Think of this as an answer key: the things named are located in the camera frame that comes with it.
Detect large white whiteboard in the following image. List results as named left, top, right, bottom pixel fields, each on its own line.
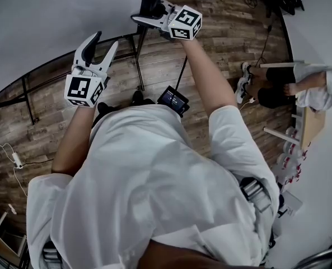
left=0, top=0, right=147, bottom=104

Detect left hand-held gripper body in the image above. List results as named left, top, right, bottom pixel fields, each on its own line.
left=64, top=63, right=111, bottom=109

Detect white power strip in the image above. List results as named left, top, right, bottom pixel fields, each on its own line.
left=11, top=151, right=25, bottom=170

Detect white charger with cable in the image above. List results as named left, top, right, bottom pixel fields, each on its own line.
left=238, top=96, right=260, bottom=112

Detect person's right forearm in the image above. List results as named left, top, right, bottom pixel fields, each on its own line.
left=180, top=39, right=239, bottom=115

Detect white floor cable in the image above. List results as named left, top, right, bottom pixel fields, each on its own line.
left=0, top=127, right=29, bottom=199

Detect wooden table with white legs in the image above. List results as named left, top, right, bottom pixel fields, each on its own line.
left=259, top=59, right=329, bottom=152

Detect black device cable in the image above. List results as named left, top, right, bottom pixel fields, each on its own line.
left=175, top=56, right=189, bottom=91

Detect person's white shirt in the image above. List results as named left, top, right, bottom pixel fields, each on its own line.
left=25, top=104, right=280, bottom=269

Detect white box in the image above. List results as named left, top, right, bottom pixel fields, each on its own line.
left=277, top=191, right=304, bottom=219

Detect person's left forearm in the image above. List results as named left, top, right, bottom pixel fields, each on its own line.
left=51, top=105, right=100, bottom=177

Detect black floor cable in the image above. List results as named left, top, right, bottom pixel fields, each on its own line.
left=254, top=10, right=277, bottom=68

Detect person's black shoe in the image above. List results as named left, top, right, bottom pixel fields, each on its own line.
left=97, top=101, right=119, bottom=116
left=130, top=90, right=145, bottom=106

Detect black metal whiteboard stand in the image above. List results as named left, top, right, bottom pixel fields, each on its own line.
left=0, top=26, right=148, bottom=126

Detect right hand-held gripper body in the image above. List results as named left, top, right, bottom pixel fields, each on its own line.
left=160, top=4, right=203, bottom=41

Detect group of red label bottles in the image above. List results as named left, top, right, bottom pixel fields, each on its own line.
left=274, top=126, right=312, bottom=187

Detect metal chair tube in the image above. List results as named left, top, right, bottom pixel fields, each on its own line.
left=298, top=243, right=332, bottom=269

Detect grey harness strap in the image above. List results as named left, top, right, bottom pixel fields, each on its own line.
left=41, top=240, right=63, bottom=269
left=239, top=177, right=276, bottom=214

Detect black screen device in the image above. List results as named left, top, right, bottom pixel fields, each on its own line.
left=156, top=85, right=190, bottom=118

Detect person's black trousers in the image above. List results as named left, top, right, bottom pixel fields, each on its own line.
left=91, top=98, right=158, bottom=129

